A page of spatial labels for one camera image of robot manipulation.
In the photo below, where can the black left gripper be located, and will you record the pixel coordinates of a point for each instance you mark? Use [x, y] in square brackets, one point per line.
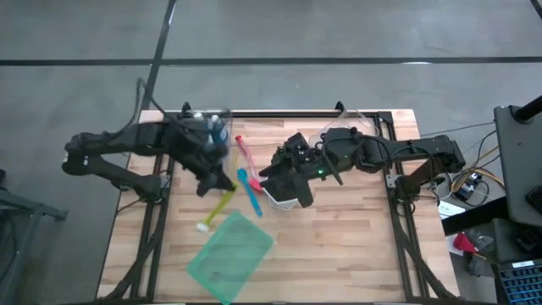
[190, 144]

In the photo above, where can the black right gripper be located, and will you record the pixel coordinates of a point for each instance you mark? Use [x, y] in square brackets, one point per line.
[302, 154]

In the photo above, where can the blue spoon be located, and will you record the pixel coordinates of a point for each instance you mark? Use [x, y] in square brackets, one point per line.
[242, 174]

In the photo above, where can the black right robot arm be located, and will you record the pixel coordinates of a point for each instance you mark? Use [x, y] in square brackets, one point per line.
[402, 150]

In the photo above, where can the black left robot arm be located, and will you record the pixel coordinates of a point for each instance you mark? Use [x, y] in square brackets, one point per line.
[106, 142]

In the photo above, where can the pink dish brush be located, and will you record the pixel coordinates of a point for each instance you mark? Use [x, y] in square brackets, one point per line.
[256, 184]

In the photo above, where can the narrow clear plastic bin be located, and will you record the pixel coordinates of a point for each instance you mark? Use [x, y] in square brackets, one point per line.
[230, 150]

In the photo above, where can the wide clear plastic bin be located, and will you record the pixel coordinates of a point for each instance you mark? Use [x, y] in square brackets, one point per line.
[339, 120]

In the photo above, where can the translucent green tray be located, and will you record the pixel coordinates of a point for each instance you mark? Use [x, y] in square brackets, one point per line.
[228, 262]

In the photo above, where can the white paper sheet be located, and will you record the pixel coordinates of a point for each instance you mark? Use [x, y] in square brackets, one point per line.
[451, 209]

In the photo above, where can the power supply box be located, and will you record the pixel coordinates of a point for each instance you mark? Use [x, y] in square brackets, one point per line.
[468, 188]

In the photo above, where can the red object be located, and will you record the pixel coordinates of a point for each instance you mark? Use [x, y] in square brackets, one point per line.
[463, 243]

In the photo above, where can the grey metal stand leg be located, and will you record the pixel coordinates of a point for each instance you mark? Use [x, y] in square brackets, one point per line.
[25, 207]

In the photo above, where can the black stand beam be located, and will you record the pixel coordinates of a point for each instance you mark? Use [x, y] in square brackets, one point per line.
[474, 218]

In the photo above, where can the dark grey equipment cabinet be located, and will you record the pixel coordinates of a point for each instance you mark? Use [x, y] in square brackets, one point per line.
[521, 161]

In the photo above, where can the black pole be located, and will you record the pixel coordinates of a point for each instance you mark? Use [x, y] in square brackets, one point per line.
[531, 111]

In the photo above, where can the blue-lit keyboard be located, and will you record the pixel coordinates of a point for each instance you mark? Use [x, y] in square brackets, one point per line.
[523, 284]

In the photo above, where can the black metal table frame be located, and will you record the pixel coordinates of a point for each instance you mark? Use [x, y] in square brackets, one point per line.
[275, 114]

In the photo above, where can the grey metal base bracket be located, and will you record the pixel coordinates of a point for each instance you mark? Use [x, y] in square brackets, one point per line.
[391, 180]

